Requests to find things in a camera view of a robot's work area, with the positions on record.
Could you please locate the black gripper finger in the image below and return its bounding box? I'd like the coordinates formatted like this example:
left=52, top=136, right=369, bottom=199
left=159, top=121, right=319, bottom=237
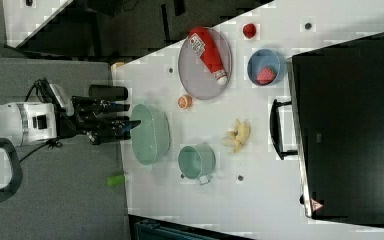
left=112, top=120, right=141, bottom=134
left=105, top=103, right=130, bottom=112

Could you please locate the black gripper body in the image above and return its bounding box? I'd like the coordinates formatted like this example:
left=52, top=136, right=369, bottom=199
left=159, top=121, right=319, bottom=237
left=55, top=96, right=117, bottom=145

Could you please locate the peeled plush banana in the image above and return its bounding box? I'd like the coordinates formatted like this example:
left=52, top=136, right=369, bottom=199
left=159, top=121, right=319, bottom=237
left=221, top=119, right=251, bottom=153

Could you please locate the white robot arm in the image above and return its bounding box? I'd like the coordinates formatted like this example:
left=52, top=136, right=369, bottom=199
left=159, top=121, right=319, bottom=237
left=0, top=96, right=141, bottom=146

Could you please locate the black cylinder cup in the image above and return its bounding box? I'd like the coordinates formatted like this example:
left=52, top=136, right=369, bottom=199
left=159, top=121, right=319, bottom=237
left=88, top=84, right=129, bottom=101

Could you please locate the green colander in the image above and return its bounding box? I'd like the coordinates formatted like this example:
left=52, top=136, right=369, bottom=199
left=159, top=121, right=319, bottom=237
left=131, top=104, right=170, bottom=165

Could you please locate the green lime toy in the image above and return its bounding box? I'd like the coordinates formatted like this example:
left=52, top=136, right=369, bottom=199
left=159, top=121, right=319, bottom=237
left=107, top=174, right=126, bottom=187

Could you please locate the orange slice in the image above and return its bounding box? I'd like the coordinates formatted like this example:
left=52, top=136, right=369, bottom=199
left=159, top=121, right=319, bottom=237
left=177, top=95, right=193, bottom=110

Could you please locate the green mug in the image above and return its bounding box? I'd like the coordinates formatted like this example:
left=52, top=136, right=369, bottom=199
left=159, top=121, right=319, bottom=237
left=178, top=144, right=216, bottom=185

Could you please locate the grey round plate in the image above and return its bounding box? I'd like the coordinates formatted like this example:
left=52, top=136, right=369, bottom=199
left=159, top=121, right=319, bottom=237
left=178, top=28, right=232, bottom=100

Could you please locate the red ketchup bottle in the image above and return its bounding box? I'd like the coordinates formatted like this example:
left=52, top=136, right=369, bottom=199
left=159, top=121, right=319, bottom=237
left=188, top=27, right=227, bottom=85

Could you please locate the red strawberry in bowl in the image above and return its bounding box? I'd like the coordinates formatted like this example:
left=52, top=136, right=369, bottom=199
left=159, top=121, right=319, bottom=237
left=257, top=67, right=277, bottom=85

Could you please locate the blue bowl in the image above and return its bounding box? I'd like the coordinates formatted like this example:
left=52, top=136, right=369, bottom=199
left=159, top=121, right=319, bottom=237
left=247, top=49, right=286, bottom=86

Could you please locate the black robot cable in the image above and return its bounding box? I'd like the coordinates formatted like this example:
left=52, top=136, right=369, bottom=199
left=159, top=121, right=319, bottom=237
left=19, top=77, right=63, bottom=164

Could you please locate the black arm base ring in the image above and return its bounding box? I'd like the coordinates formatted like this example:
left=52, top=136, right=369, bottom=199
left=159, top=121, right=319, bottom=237
left=0, top=137, right=24, bottom=205

